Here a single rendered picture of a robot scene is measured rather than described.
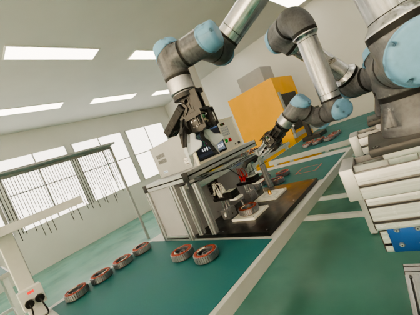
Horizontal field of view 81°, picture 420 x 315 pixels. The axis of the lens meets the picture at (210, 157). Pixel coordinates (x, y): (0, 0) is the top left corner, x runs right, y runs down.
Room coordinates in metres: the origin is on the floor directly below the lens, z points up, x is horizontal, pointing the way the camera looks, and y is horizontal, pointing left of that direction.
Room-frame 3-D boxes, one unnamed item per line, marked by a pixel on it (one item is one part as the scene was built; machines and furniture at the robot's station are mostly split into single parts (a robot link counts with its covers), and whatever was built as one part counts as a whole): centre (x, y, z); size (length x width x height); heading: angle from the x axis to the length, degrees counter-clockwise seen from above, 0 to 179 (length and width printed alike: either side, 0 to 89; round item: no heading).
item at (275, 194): (1.47, -0.25, 0.78); 0.15 x 0.15 x 0.01; 46
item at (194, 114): (0.71, -0.01, 1.29); 0.09 x 0.08 x 0.12; 55
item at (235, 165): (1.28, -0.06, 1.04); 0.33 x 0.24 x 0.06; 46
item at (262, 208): (1.29, -0.09, 0.78); 0.15 x 0.15 x 0.01; 46
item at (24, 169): (4.01, 2.30, 0.97); 1.84 x 0.50 x 1.93; 136
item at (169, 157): (1.61, 0.05, 1.22); 0.44 x 0.39 x 0.20; 136
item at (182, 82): (0.71, 0.00, 1.37); 0.08 x 0.08 x 0.05
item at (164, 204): (1.42, 0.34, 0.91); 0.28 x 0.03 x 0.32; 46
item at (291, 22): (0.96, -0.52, 1.33); 0.12 x 0.11 x 0.49; 101
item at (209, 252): (1.03, 0.17, 0.77); 0.11 x 0.11 x 0.04
